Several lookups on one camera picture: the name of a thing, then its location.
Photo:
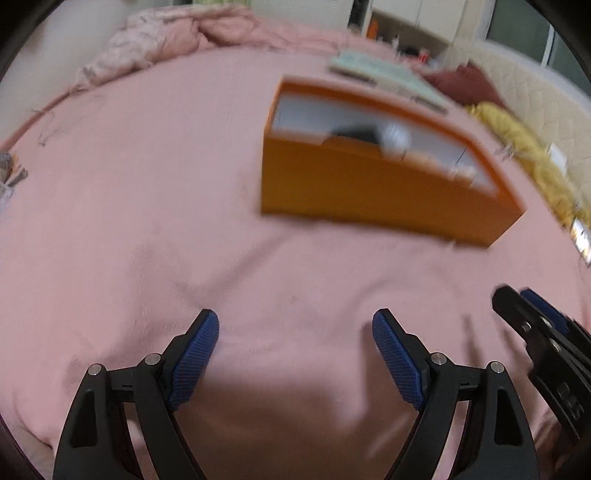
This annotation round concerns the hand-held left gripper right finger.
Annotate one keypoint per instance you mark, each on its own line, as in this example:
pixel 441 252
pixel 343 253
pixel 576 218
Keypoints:
pixel 397 360

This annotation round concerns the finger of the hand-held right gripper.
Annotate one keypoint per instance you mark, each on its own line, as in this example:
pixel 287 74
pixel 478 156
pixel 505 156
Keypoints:
pixel 519 314
pixel 545 307

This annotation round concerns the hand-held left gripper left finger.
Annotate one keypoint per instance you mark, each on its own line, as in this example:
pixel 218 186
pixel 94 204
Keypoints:
pixel 194 355

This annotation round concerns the orange cardboard box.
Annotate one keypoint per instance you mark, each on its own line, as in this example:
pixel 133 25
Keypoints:
pixel 369 198

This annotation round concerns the black marbled pouch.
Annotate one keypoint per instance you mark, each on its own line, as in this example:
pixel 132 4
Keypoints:
pixel 355 134

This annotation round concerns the pink bed sheet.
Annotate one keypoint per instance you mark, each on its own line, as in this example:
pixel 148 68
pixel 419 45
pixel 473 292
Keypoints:
pixel 138 230

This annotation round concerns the yellow cloth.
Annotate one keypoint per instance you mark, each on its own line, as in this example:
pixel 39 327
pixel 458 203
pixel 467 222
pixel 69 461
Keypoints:
pixel 526 143

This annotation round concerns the cream quilted headboard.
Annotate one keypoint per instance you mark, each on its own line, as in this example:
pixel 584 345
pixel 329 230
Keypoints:
pixel 535 87

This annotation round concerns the dark red pillow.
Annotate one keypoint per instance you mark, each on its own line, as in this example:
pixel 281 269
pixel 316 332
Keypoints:
pixel 466 85

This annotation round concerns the grey cloth item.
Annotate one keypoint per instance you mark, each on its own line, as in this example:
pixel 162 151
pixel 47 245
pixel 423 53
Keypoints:
pixel 11 175

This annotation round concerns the small red jar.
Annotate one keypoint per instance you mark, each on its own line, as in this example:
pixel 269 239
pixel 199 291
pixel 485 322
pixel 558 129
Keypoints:
pixel 423 56

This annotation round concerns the glass window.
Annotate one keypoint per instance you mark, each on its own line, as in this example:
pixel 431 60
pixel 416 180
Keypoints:
pixel 521 27

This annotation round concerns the pale green booklet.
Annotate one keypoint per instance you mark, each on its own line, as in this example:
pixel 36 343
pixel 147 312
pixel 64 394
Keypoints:
pixel 378 69

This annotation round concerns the crumpled pink duvet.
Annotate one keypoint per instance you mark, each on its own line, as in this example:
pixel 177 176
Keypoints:
pixel 184 37

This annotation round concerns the small orange container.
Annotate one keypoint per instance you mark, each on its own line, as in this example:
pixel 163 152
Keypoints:
pixel 374 30

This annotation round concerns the white wall cabinet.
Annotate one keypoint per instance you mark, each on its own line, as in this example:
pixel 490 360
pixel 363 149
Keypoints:
pixel 415 18

